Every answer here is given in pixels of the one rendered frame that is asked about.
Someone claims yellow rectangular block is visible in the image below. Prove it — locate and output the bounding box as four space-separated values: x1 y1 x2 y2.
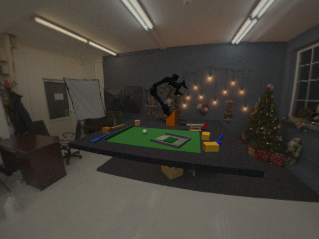
202 142 220 152
201 132 210 141

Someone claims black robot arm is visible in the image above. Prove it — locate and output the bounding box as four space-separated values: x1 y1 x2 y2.
150 74 179 116

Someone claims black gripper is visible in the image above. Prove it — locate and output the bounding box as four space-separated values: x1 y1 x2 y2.
173 80 188 95

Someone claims green rectangular mat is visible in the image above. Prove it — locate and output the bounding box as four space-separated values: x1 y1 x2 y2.
105 127 201 153

